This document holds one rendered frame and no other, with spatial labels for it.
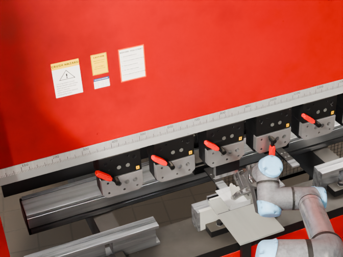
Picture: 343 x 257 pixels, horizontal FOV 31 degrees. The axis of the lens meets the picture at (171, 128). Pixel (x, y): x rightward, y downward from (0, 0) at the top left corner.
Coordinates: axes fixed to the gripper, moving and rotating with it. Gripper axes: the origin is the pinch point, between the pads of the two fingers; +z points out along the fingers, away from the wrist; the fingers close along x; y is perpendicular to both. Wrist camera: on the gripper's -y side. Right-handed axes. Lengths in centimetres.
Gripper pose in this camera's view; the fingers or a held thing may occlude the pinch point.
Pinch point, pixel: (241, 197)
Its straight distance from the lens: 235.8
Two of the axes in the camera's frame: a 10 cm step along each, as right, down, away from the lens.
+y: -3.3, -9.1, 2.6
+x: -9.2, 2.4, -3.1
